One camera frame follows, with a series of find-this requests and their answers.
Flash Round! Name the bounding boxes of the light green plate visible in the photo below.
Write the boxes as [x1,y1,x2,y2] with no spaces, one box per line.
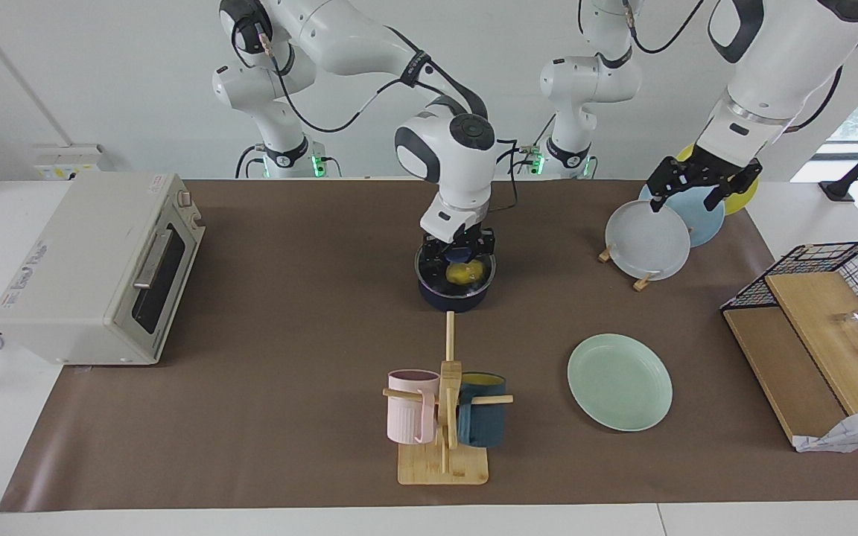
[568,333,674,433]

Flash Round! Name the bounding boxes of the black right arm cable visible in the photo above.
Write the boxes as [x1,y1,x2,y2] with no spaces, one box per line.
[232,15,521,217]

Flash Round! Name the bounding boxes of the black wire basket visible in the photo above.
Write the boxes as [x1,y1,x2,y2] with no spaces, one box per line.
[721,240,858,340]

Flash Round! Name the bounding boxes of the yellow potato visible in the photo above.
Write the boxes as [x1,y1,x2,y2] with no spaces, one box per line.
[445,259,486,288]

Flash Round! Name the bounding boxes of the light wooden board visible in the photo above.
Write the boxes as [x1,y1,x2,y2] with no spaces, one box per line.
[723,307,848,445]
[764,272,858,416]

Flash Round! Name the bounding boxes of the grey plate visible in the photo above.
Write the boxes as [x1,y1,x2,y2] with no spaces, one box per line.
[606,200,692,281]

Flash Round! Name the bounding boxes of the light blue plate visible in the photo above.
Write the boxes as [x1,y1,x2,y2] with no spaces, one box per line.
[638,179,726,248]

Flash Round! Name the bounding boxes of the pink ribbed mug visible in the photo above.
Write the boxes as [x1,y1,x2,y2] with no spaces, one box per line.
[387,369,442,445]

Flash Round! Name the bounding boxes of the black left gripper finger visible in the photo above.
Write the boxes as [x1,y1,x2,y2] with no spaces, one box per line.
[648,177,675,215]
[703,176,732,212]

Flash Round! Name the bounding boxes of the brown table mat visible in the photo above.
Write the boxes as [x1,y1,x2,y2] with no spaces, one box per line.
[0,179,858,513]

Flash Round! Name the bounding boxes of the wooden plate rack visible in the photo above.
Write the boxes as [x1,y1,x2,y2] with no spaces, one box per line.
[597,242,661,292]

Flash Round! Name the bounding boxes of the wooden mug rack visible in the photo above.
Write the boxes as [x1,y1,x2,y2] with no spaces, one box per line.
[383,311,514,486]

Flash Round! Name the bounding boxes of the dark teal mug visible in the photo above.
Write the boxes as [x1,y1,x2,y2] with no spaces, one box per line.
[457,372,507,448]

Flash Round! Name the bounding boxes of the yellow plate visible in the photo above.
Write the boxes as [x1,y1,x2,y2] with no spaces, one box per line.
[676,143,760,216]

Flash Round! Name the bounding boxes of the black pot purple handle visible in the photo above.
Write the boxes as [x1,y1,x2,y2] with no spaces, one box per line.
[414,244,498,312]

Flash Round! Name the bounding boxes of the white power outlet box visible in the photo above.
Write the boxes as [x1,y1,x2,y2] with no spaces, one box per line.
[33,144,114,182]

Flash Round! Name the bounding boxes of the beige toaster oven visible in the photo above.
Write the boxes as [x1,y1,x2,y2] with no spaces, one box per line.
[0,173,206,366]

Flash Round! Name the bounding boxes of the glass lid blue knob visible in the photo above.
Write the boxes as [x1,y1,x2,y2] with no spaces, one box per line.
[415,242,498,296]

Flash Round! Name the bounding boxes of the white patterned cloth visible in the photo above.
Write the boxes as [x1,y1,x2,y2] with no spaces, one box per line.
[794,404,858,453]

